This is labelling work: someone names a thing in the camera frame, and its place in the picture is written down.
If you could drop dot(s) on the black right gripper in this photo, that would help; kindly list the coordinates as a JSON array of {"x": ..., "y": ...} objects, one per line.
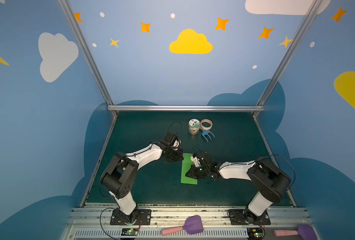
[{"x": 197, "y": 169}]

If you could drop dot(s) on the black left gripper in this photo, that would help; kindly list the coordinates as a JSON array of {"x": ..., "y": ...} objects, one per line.
[{"x": 174, "y": 154}]

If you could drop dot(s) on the green square paper sheet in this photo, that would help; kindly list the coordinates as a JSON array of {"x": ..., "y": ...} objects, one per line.
[{"x": 186, "y": 166}]

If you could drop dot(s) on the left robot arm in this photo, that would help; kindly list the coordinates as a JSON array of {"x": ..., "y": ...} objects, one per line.
[{"x": 119, "y": 176}]

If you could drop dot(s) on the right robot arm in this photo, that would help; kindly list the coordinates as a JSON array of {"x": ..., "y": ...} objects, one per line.
[{"x": 270, "y": 181}]

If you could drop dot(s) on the carrot snack jar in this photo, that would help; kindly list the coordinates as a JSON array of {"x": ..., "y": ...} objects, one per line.
[{"x": 194, "y": 126}]

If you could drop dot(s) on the blue garden hand rake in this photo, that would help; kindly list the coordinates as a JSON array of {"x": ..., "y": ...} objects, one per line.
[{"x": 207, "y": 135}]

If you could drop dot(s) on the white tape roll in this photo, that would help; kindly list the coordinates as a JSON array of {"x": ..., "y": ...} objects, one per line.
[{"x": 206, "y": 124}]

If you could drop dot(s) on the right green circuit board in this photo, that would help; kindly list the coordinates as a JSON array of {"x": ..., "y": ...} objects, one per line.
[{"x": 255, "y": 234}]

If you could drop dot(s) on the green circuit board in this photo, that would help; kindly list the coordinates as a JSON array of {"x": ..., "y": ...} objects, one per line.
[
  {"x": 126, "y": 232},
  {"x": 255, "y": 234}
]

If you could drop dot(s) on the left green circuit board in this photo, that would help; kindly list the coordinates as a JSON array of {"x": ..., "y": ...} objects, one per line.
[{"x": 126, "y": 232}]

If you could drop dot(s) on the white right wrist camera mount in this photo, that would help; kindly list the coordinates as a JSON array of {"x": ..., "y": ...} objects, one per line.
[{"x": 203, "y": 159}]

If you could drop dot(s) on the purple scoop pink handle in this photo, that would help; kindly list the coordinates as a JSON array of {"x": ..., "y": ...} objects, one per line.
[
  {"x": 305, "y": 231},
  {"x": 193, "y": 225}
]

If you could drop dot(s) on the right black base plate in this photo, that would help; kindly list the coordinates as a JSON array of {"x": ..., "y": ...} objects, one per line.
[{"x": 246, "y": 217}]

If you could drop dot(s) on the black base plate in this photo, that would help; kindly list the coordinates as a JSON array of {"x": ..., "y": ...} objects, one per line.
[
  {"x": 246, "y": 217},
  {"x": 142, "y": 216}
]

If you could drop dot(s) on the aluminium back frame rail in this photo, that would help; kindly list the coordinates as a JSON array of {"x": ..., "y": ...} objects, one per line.
[{"x": 186, "y": 108}]

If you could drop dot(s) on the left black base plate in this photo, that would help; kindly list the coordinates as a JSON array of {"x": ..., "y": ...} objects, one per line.
[{"x": 142, "y": 216}]

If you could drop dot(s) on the aluminium right corner post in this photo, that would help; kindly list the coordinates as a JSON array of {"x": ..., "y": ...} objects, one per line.
[{"x": 290, "y": 51}]

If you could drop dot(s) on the aluminium corner post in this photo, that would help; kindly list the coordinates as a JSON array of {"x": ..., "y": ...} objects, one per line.
[
  {"x": 290, "y": 51},
  {"x": 73, "y": 23}
]

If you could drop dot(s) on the aluminium front rail base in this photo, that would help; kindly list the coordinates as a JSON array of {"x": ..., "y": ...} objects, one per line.
[{"x": 100, "y": 222}]

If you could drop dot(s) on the aluminium left corner post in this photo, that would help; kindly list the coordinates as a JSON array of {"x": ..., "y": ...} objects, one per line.
[{"x": 73, "y": 23}]

